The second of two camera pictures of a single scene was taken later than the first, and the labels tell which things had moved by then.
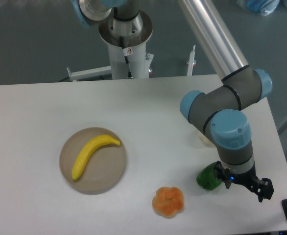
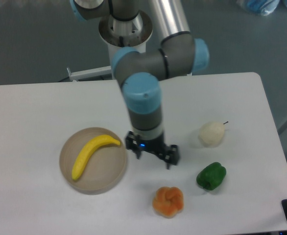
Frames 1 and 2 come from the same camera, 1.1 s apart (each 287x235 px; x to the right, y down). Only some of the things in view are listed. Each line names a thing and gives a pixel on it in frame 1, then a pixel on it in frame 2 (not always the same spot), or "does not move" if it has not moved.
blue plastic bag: [267, 7] does not move
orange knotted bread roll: [168, 201] does not move
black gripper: [249, 178] -> [170, 152]
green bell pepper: [206, 178] does not move
